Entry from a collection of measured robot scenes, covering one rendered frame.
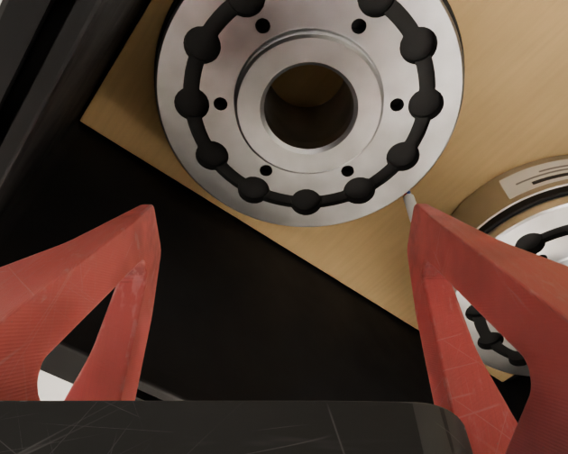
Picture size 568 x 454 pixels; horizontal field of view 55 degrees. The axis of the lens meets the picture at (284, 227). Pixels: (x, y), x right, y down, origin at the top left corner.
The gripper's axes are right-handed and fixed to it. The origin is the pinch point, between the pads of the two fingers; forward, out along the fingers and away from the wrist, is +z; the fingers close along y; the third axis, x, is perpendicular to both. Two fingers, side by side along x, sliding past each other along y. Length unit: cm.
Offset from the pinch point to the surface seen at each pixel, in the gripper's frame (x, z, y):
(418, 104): -0.2, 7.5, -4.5
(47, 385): 35.1, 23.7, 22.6
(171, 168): 3.9, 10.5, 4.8
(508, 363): 12.3, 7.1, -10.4
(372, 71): -1.7, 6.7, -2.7
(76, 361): 4.4, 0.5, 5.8
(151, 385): 5.5, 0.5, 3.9
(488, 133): 2.2, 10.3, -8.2
